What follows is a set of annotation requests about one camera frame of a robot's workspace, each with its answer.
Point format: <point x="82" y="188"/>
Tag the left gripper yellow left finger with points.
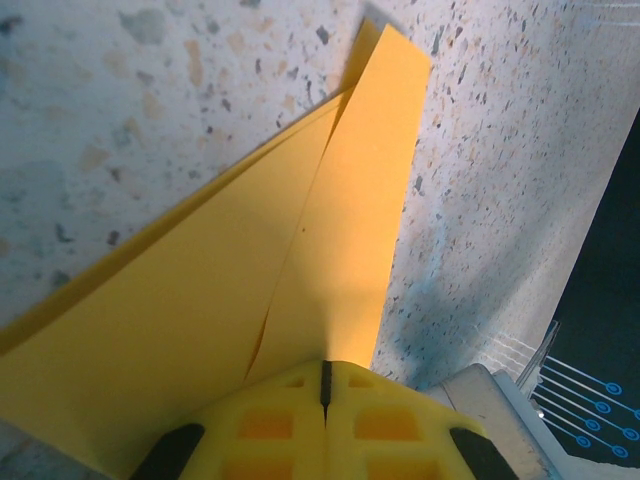
<point x="260" y="430"/>

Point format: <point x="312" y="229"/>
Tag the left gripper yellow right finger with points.
<point x="390" y="430"/>

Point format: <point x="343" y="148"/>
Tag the yellow paper sheet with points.
<point x="200" y="275"/>

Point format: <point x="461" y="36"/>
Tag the aluminium side rail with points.
<point x="500" y="415"/>

